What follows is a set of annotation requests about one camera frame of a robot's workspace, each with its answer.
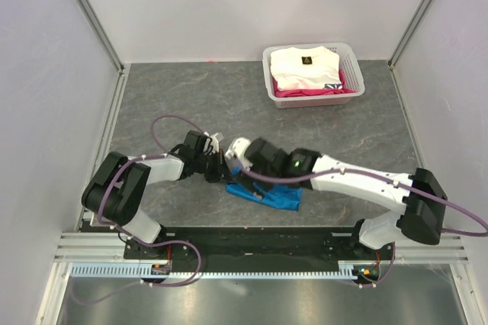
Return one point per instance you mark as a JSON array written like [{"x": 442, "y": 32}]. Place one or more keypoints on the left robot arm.
[{"x": 115, "y": 192}]

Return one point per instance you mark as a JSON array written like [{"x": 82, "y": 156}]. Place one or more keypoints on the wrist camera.
[
  {"x": 235, "y": 154},
  {"x": 212, "y": 143}
]

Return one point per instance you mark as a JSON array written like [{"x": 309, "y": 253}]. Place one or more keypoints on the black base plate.
[{"x": 335, "y": 243}]

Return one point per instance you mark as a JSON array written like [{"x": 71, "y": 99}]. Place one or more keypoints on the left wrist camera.
[{"x": 212, "y": 143}]

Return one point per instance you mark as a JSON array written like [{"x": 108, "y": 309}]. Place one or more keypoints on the left aluminium frame post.
[{"x": 101, "y": 34}]

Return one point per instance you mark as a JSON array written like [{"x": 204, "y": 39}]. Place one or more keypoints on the white folded shirt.
[{"x": 305, "y": 69}]

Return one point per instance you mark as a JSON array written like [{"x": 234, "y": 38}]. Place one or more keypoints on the white plastic basket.
[{"x": 348, "y": 67}]

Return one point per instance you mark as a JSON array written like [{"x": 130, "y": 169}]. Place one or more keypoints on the pink folded cloth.
[{"x": 293, "y": 93}]

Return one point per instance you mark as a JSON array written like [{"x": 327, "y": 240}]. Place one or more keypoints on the blue cloth napkin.
[{"x": 280, "y": 197}]

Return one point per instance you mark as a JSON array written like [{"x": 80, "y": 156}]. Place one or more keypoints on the slotted cable duct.
[{"x": 154, "y": 271}]

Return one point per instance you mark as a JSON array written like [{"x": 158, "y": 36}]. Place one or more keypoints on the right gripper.
[{"x": 247, "y": 181}]

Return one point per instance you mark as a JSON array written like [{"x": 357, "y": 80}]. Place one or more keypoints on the aluminium frame post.
[
  {"x": 101, "y": 34},
  {"x": 411, "y": 29}
]

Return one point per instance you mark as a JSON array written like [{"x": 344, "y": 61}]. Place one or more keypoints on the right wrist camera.
[{"x": 235, "y": 154}]

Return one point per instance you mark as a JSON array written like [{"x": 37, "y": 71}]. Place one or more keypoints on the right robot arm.
[{"x": 413, "y": 201}]

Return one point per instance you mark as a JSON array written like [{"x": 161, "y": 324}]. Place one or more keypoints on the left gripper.
[{"x": 222, "y": 172}]

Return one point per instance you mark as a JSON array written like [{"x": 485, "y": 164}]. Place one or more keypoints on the right aluminium frame post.
[{"x": 411, "y": 29}]

